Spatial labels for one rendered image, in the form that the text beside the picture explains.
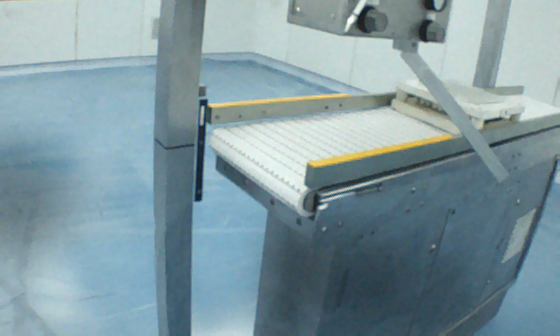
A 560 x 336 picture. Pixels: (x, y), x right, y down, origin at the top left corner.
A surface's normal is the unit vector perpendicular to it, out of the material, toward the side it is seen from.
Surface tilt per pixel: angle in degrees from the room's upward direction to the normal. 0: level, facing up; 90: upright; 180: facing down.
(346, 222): 90
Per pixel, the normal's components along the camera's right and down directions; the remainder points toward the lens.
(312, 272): -0.80, 0.13
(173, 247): 0.59, 0.35
